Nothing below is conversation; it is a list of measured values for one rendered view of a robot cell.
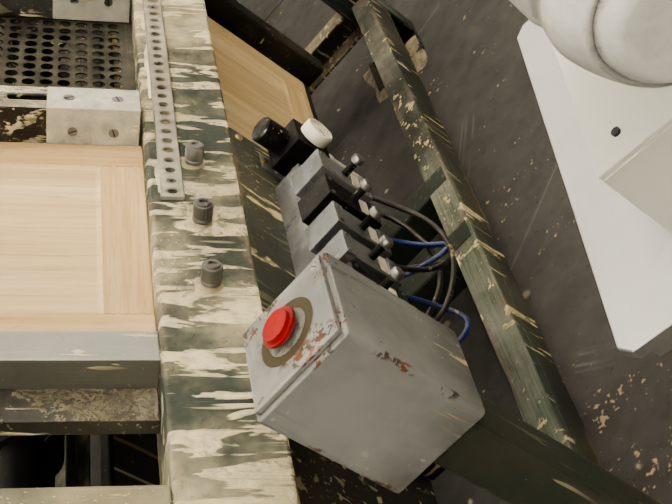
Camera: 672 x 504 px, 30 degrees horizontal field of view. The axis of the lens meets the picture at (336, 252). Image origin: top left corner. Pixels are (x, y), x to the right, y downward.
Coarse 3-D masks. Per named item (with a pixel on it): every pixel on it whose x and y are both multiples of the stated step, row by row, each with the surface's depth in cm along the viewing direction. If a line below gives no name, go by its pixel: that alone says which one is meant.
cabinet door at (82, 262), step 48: (0, 144) 168; (48, 144) 170; (0, 192) 159; (48, 192) 161; (96, 192) 162; (144, 192) 163; (0, 240) 151; (48, 240) 152; (96, 240) 153; (144, 240) 154; (0, 288) 143; (48, 288) 144; (96, 288) 145; (144, 288) 146
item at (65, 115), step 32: (0, 96) 170; (32, 96) 171; (64, 96) 171; (96, 96) 172; (128, 96) 173; (0, 128) 168; (32, 128) 169; (64, 128) 170; (96, 128) 171; (128, 128) 171
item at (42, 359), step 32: (0, 352) 130; (32, 352) 131; (64, 352) 132; (96, 352) 132; (128, 352) 133; (0, 384) 131; (32, 384) 132; (64, 384) 132; (96, 384) 133; (128, 384) 134
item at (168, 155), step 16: (144, 0) 204; (160, 0) 205; (144, 16) 199; (160, 16) 200; (160, 32) 195; (160, 48) 191; (160, 64) 187; (160, 80) 183; (160, 96) 179; (160, 112) 174; (160, 128) 170; (176, 128) 171; (160, 144) 167; (176, 144) 167; (160, 160) 163; (176, 160) 164; (160, 176) 160; (176, 176) 161; (160, 192) 158; (176, 192) 158
